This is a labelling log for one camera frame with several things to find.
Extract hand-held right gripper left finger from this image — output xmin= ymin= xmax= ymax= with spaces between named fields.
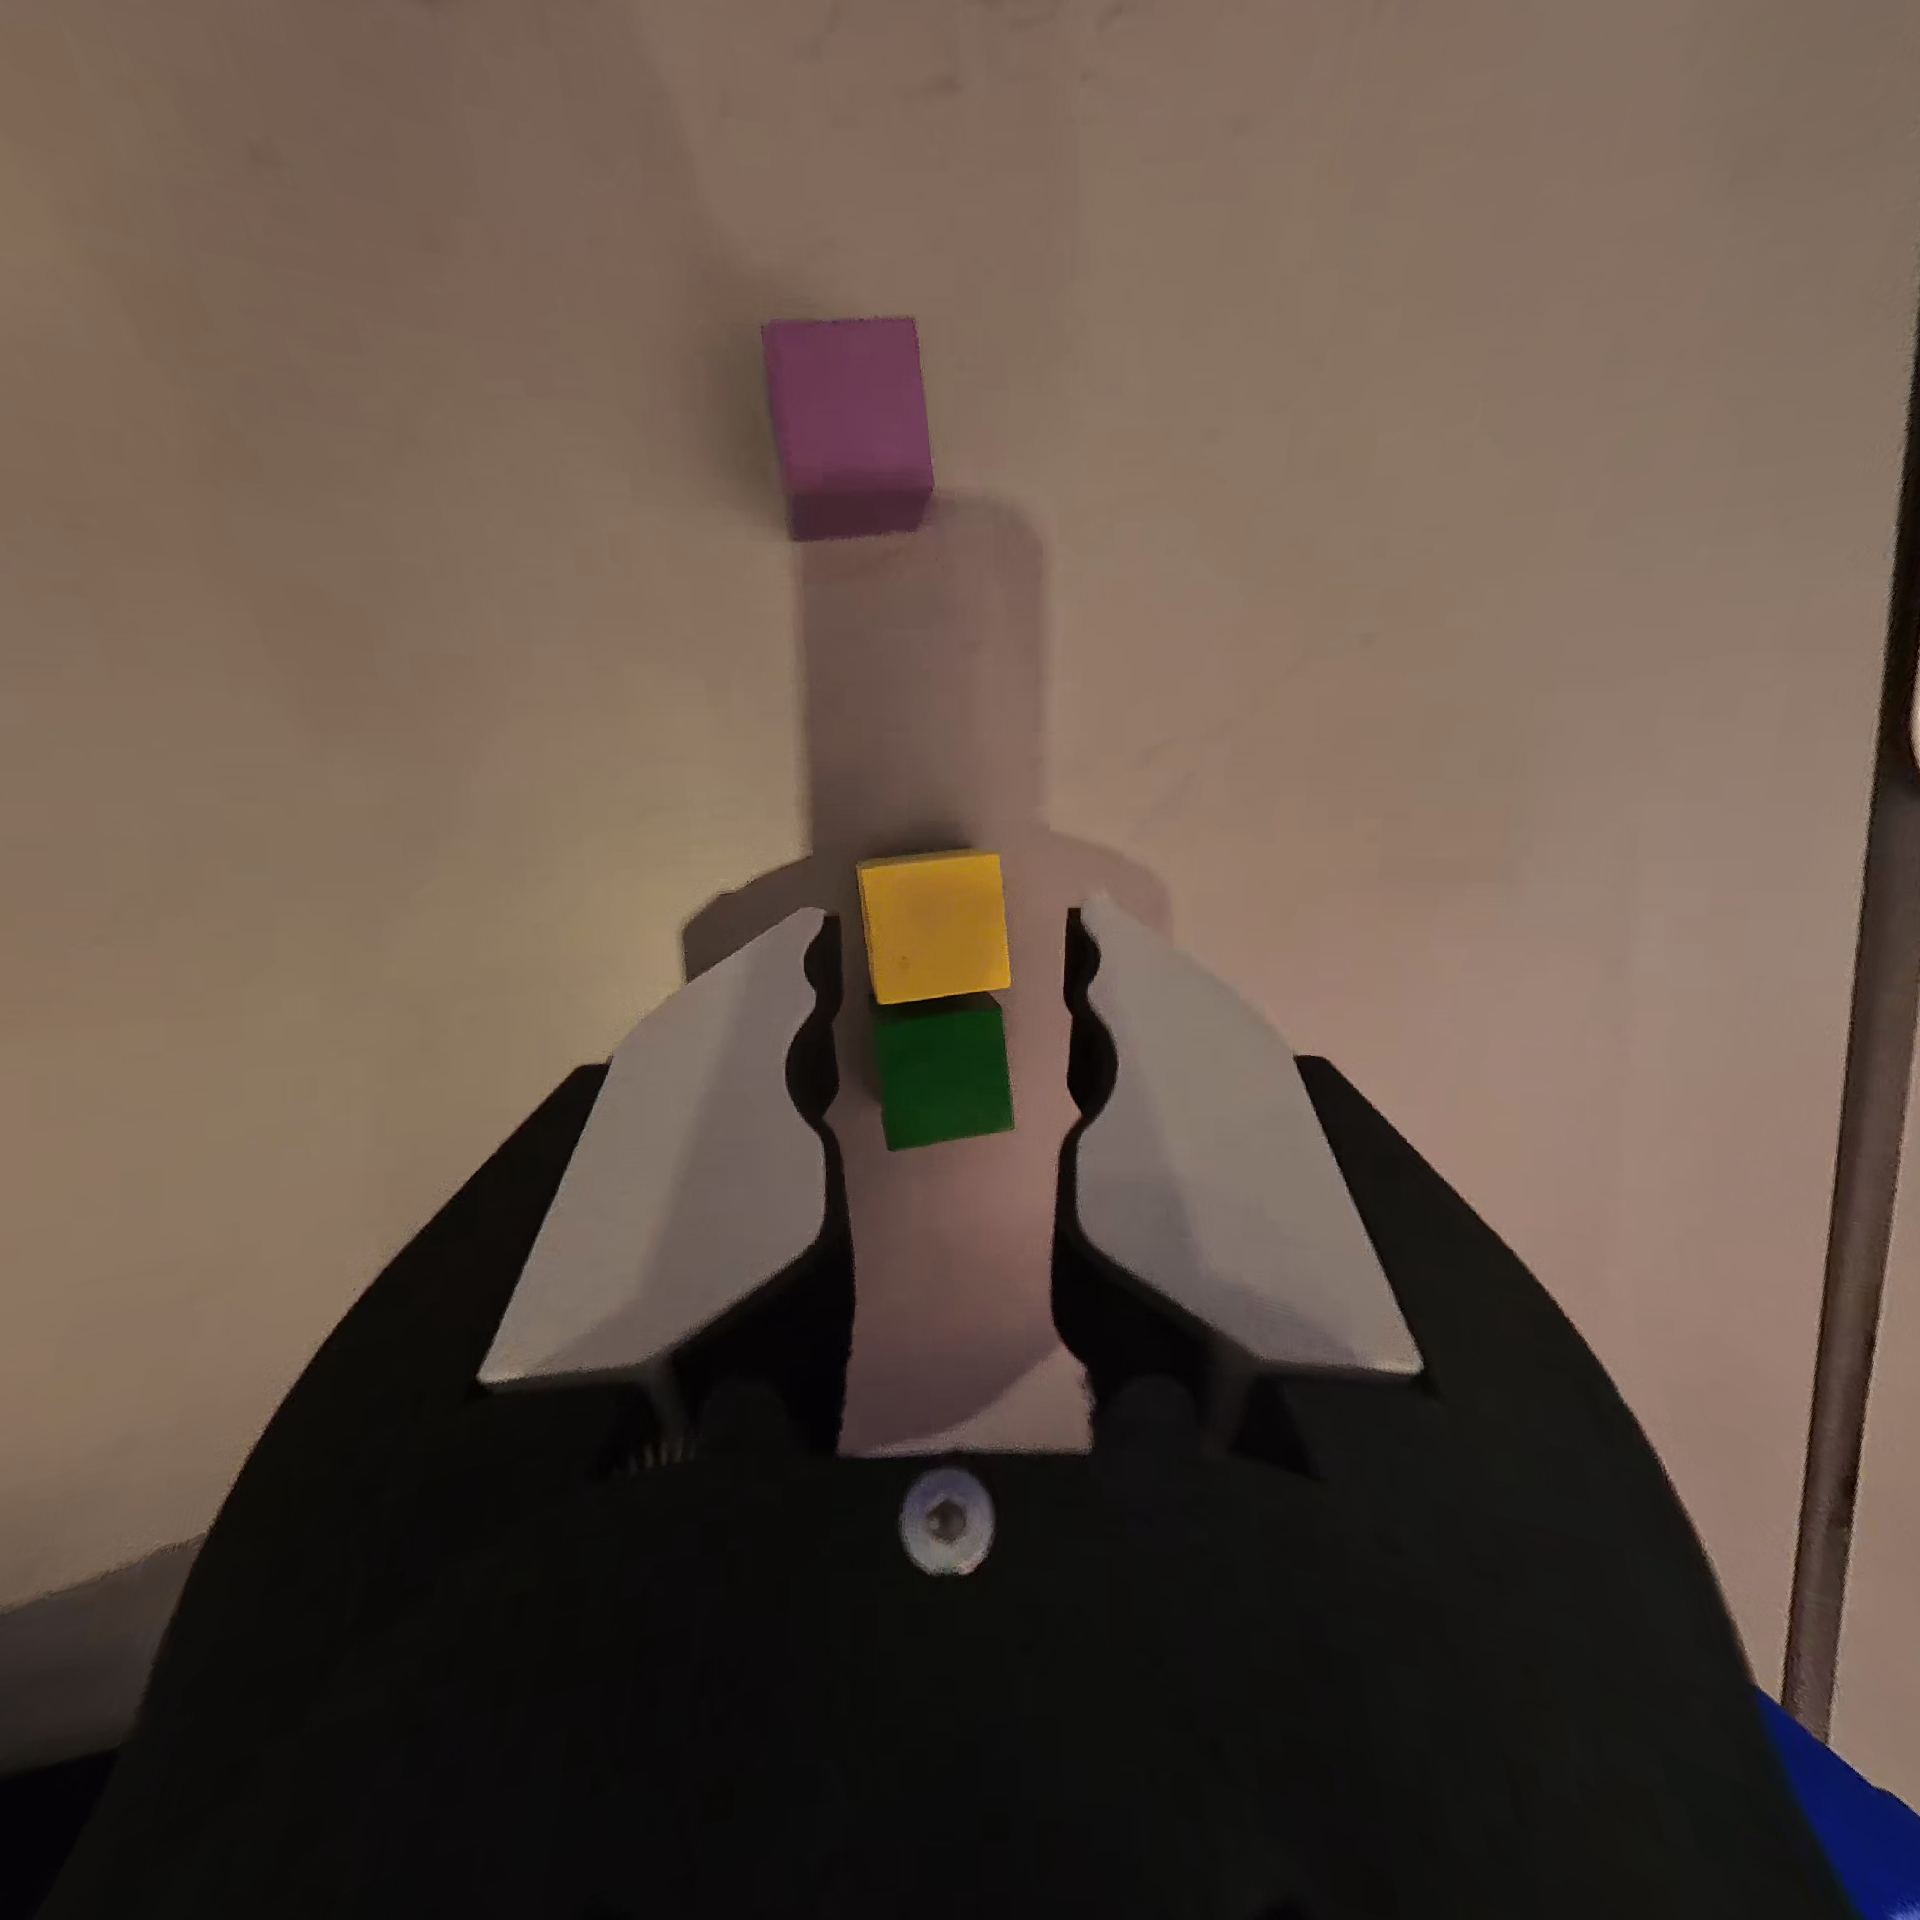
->
xmin=474 ymin=903 xmax=858 ymax=1424

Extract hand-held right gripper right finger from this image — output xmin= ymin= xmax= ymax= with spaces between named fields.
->
xmin=1047 ymin=893 xmax=1423 ymax=1405

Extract green wooden cube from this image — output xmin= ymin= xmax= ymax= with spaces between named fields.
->
xmin=871 ymin=992 xmax=1017 ymax=1155

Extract yellow wooden cube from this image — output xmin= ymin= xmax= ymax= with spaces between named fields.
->
xmin=855 ymin=850 xmax=1015 ymax=1008

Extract purple wooden cube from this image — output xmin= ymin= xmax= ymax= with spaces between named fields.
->
xmin=758 ymin=317 xmax=937 ymax=545

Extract blue plastic storage bin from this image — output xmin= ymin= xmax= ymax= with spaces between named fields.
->
xmin=1746 ymin=1687 xmax=1920 ymax=1920

